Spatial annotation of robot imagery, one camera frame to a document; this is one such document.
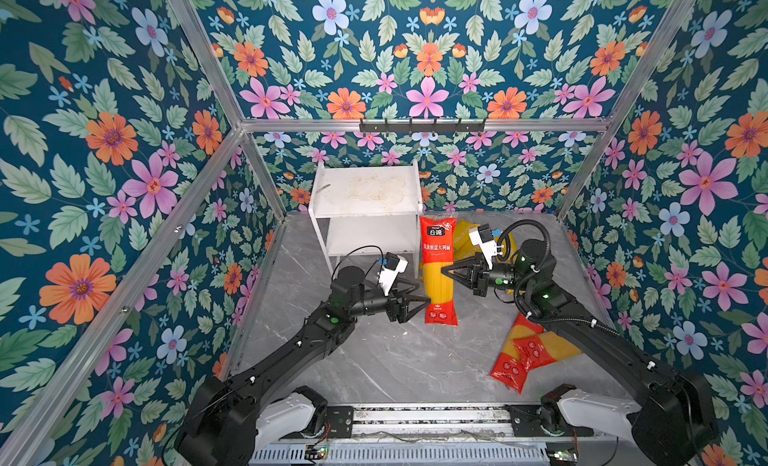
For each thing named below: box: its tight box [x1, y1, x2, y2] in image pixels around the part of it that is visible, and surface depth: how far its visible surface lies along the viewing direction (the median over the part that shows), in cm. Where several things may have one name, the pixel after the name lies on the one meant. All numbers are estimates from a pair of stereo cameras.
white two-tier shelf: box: [308, 159, 422, 279], surface depth 83 cm
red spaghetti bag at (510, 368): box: [490, 312, 544, 395], surface depth 82 cm
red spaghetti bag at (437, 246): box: [420, 215, 459, 326], surface depth 68 cm
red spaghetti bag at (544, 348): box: [513, 331, 583, 372], surface depth 82 cm
